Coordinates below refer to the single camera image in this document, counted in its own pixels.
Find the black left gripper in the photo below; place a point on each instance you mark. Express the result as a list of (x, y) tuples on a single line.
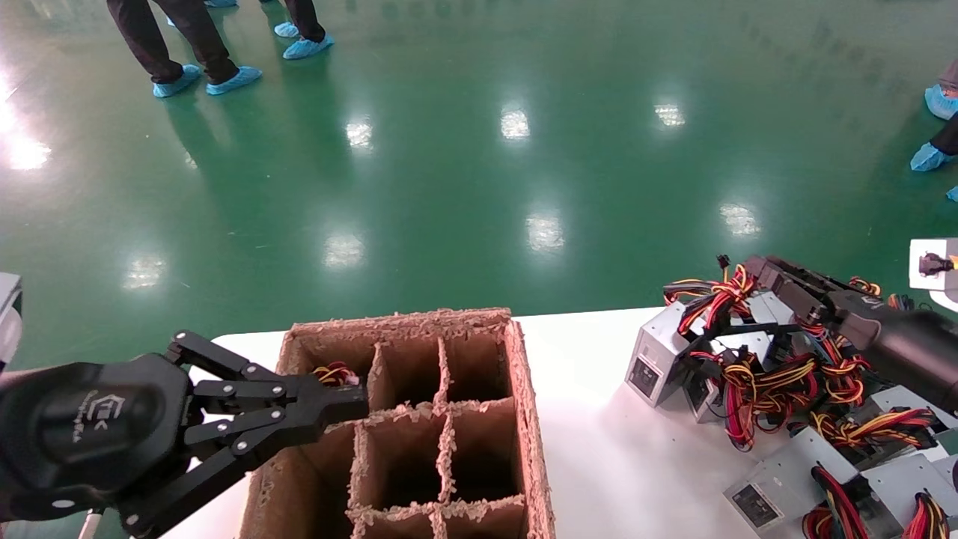
[(82, 427)]

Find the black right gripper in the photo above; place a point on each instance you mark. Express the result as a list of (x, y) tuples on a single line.
[(913, 348)]

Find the person in black trousers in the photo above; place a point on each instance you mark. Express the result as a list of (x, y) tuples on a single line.
[(928, 157), (194, 37), (307, 45)]

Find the white tube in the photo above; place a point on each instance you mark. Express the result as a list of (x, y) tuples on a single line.
[(90, 525)]

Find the person in grey trousers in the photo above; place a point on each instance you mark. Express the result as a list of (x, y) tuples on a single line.
[(941, 101)]

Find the brown cardboard divider box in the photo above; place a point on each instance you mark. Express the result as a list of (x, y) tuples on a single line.
[(528, 419)]

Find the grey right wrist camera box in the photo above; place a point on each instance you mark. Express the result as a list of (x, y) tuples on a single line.
[(914, 247)]

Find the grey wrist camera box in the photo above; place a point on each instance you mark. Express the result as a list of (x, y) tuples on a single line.
[(914, 247), (9, 314)]

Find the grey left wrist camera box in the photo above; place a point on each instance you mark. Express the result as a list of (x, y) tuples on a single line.
[(9, 314)]

